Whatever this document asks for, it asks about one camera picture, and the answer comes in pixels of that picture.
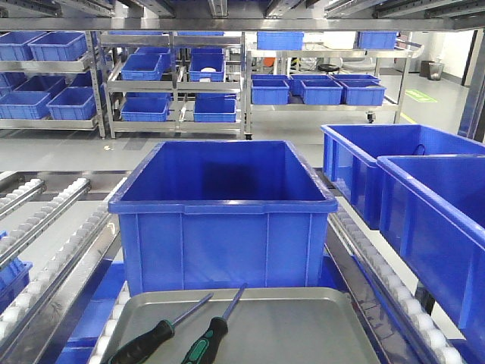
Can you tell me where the right rear blue bin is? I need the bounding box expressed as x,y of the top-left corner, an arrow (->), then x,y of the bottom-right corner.
321,124 -> 484,230

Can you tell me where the silver metal tray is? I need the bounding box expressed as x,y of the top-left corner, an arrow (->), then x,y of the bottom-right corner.
99,287 -> 379,363

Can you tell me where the right front blue bin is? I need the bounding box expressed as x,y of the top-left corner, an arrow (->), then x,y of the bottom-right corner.
377,155 -> 484,350

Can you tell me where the green black handle screwdriver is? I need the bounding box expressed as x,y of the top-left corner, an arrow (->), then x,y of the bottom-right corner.
182,283 -> 248,364

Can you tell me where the centre blue plastic bin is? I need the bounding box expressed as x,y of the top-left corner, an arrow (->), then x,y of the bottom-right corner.
108,140 -> 338,295

